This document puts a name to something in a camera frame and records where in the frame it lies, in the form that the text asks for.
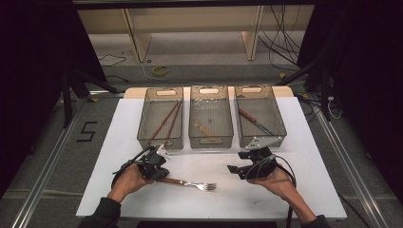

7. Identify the light wooden shelf unit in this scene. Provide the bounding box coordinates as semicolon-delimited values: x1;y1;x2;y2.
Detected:
79;4;315;63

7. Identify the person's right hand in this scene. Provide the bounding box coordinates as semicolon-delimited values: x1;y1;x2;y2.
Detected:
246;166;297;204

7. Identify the yellow tape roll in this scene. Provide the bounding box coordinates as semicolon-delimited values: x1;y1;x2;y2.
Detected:
151;65;170;77

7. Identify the black curtain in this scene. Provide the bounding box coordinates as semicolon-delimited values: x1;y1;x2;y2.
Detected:
0;0;108;198
297;0;403;203

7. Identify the aluminium floor rail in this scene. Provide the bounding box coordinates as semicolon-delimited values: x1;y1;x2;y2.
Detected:
312;104;391;228
10;98;88;228

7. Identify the thin black floor cable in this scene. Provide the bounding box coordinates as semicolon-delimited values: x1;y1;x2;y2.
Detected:
100;54;127;68

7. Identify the black tripod stand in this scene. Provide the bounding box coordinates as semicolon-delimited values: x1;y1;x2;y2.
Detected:
61;69;126;129

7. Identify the grey transparent plastic bin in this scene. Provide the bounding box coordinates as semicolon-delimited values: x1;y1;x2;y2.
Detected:
188;85;235;150
233;84;288;148
136;86;184;151

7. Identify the bundle of black cables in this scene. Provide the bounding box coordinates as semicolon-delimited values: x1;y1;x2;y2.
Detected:
258;4;302;69

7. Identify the person's left hand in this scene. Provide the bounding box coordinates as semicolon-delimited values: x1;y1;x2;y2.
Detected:
106;163;156;204

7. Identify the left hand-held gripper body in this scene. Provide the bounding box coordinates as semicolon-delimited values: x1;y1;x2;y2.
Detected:
137;144;172;180

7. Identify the wooden-handled table knife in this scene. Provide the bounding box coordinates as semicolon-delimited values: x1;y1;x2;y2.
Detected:
238;107;275;137

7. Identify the white floor cable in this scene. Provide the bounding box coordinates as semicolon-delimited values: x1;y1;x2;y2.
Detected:
136;60;191;85

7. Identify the black metal stand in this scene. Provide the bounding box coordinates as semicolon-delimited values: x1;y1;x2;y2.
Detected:
275;60;332;122

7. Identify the white table cover sheet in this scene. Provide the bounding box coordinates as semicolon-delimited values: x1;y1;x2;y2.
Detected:
75;96;348;221

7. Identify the hand-held gripper black cable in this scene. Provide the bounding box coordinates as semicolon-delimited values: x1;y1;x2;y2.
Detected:
111;145;153;191
253;154;297;228

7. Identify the small light wooden spoon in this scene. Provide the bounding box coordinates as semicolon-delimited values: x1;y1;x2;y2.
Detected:
192;120;215;137

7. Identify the wooden-handled metal fork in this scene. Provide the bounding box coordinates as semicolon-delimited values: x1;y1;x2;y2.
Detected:
160;177;218;192

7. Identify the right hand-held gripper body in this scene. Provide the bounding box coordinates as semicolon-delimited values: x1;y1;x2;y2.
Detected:
240;136;283;181

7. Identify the left hand-held gripper black cable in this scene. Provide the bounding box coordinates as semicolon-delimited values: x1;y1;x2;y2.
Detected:
111;145;153;191

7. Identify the right hand-held gripper black cable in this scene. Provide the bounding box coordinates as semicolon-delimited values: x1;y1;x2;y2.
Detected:
253;154;297;228

